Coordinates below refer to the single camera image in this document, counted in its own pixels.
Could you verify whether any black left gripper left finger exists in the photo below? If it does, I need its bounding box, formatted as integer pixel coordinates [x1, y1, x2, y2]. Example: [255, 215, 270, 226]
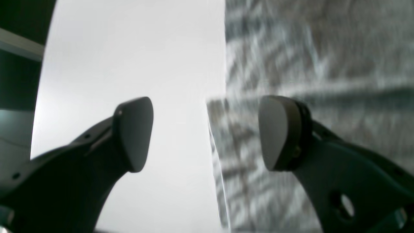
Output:
[0, 97, 154, 233]

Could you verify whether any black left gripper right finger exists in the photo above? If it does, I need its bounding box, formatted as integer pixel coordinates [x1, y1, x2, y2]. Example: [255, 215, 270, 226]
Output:
[258, 95, 414, 233]

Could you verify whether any grey T-shirt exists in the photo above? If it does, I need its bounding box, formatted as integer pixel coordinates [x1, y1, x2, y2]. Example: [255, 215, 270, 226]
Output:
[207, 0, 414, 233]

